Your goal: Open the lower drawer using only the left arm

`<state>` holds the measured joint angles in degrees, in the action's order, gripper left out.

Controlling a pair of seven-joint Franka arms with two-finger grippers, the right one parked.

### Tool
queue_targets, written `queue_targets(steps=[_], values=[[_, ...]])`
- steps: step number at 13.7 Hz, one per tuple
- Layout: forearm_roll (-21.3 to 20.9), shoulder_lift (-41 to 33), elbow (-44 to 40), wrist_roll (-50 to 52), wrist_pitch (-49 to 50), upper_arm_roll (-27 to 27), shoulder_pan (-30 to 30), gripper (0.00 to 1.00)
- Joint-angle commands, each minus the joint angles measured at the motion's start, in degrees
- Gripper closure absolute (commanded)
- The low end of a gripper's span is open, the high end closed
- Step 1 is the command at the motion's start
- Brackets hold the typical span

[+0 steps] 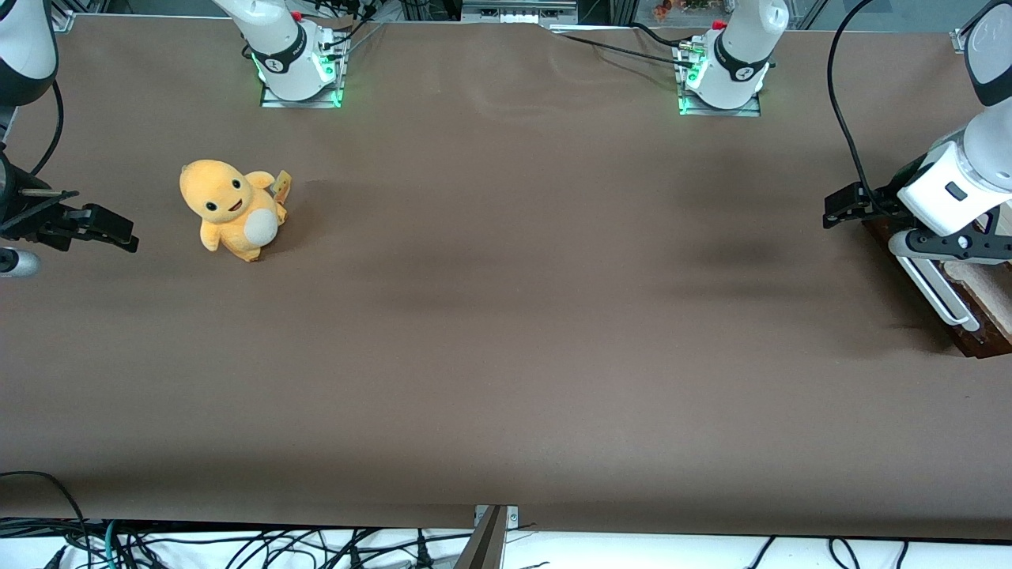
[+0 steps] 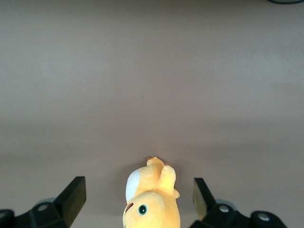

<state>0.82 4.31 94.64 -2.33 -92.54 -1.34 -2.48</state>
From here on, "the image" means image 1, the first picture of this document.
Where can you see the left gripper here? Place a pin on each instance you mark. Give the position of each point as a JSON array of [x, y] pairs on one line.
[[887, 197]]

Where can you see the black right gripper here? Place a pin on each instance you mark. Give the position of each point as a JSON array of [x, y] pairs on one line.
[[24, 213]]

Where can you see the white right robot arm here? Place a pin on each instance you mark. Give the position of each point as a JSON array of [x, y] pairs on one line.
[[281, 47]]

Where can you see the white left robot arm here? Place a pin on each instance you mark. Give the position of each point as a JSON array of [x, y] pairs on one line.
[[739, 47]]

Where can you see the dark wooden drawer cabinet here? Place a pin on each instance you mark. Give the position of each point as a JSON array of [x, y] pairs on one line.
[[988, 352]]

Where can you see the orange plush dinosaur toy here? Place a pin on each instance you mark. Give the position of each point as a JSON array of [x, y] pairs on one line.
[[229, 213]]

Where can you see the brown table cover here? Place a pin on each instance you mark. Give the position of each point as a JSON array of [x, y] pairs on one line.
[[506, 316]]

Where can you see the aluminium profile beam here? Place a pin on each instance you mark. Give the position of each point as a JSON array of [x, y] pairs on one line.
[[484, 549]]

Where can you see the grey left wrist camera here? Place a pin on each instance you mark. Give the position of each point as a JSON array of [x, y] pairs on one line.
[[905, 245]]

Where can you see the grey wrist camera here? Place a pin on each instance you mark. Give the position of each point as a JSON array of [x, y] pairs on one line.
[[905, 245], [16, 263]]

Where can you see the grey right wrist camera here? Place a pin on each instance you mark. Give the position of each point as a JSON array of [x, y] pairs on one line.
[[16, 263]]

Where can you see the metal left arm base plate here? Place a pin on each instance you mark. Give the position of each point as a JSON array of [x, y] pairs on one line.
[[747, 111]]

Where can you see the aluminium corner bracket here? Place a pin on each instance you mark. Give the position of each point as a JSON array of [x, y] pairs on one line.
[[63, 21], [959, 43]]

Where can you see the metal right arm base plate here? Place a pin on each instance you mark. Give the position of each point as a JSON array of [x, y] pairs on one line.
[[316, 99]]

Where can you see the grey network switch box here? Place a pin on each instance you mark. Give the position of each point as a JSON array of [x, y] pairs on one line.
[[518, 9]]

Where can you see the small metal table bracket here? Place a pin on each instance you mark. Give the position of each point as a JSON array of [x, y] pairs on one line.
[[512, 515]]

